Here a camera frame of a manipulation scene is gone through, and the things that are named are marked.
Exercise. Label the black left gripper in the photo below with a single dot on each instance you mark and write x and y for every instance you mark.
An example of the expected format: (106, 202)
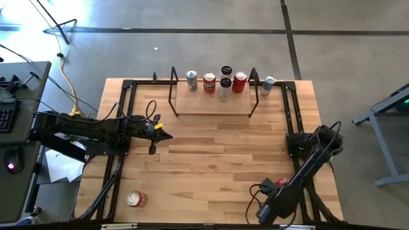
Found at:
(153, 148)

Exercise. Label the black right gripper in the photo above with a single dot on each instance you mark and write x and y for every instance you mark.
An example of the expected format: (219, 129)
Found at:
(268, 187)

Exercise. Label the blue silver energy drink can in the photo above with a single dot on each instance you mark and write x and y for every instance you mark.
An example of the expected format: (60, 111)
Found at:
(192, 82)
(267, 87)

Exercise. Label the orange Fanta soda can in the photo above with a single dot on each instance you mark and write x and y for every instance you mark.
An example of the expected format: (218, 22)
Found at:
(209, 85)

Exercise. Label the red-orange soda can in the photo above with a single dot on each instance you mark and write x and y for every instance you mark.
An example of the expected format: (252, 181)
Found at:
(134, 198)

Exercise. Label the white slim beverage can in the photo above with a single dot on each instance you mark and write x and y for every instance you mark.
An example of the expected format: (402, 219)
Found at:
(224, 94)
(226, 71)

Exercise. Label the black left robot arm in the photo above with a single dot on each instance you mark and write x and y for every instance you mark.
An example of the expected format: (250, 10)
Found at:
(80, 126)

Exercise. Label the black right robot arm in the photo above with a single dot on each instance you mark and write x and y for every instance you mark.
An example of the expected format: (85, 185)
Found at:
(303, 179)

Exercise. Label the yellow tag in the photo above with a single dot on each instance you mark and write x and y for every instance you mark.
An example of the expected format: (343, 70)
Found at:
(158, 126)

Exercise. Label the white paper sheet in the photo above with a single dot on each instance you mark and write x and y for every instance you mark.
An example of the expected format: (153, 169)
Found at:
(60, 166)

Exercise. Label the black tripod stand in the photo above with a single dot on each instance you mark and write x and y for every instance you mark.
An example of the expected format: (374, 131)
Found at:
(65, 38)

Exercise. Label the black computer mouse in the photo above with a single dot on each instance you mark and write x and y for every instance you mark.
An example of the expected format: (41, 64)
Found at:
(13, 159)

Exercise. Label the grey desk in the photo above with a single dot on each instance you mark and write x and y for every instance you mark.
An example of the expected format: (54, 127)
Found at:
(19, 198)

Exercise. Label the black keyboard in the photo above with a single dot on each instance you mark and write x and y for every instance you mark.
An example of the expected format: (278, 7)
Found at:
(8, 116)

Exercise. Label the black desk clamp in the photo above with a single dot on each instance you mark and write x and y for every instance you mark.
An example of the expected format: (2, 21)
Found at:
(14, 84)

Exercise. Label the black device with green light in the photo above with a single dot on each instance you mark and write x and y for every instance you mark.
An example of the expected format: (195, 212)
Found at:
(404, 103)

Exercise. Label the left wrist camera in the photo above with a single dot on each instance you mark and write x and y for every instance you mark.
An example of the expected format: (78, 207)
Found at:
(150, 129)

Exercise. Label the silver metal bracket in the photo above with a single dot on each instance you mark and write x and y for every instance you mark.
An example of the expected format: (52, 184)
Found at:
(118, 226)
(297, 227)

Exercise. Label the black aluminium table frame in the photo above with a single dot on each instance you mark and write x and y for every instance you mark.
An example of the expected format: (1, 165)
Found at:
(291, 85)

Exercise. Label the grey metal table frame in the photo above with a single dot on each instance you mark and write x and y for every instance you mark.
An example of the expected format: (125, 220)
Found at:
(381, 140)

